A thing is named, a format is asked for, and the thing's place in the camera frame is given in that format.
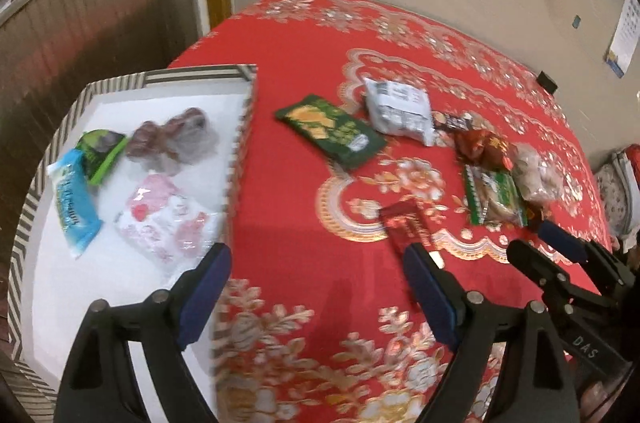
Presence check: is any clear bag of nuts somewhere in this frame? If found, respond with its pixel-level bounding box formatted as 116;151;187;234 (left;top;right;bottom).
512;144;563;206

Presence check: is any small green candy packet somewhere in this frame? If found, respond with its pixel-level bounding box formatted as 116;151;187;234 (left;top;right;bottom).
76;130;128;187

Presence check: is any white paper sheet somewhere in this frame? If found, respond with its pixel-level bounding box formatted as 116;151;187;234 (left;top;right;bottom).
605;0;639;79

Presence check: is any blue milk sachima packet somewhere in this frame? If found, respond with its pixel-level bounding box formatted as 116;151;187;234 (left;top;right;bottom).
47;149;103;258

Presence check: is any dark red flat packet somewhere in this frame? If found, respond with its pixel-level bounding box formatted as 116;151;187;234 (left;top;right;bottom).
378;200;445;269

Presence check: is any pink white snack packet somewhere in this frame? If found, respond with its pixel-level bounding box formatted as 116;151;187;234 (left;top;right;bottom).
115;173;224;277

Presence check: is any dark brown snack bar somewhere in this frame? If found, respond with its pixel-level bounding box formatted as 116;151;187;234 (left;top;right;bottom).
432;111;473;132

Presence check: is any dark green cracker packet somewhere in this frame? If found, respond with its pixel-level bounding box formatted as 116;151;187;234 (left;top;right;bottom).
274;94;387;171

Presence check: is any patterned fabric bundle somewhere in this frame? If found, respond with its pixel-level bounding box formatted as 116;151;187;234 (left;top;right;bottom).
594;145;639;239

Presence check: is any wooden slat cabinet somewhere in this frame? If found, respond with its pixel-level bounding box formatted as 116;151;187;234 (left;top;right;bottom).
1;0;198;231

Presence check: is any green clear cookie packet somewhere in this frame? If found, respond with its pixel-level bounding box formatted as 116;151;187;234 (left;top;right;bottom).
463;164;527;227

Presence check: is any white barcode snack packet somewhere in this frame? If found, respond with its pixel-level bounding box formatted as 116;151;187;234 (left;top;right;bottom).
363;79;435;147

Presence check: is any red gold foil packet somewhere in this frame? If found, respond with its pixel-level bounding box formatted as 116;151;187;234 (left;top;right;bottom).
454;130;515;172

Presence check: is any red floral tablecloth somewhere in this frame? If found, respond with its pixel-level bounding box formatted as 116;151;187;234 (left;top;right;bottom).
176;0;608;422

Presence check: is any small black box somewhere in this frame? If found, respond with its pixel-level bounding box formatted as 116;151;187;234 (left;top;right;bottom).
536;71;558;96

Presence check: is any clear bag of dark plums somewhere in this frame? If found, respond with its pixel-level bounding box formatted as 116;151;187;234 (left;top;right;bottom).
125;108;218;175

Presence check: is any striped cardboard tray box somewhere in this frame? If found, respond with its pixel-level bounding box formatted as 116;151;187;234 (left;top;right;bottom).
8;65;257;422

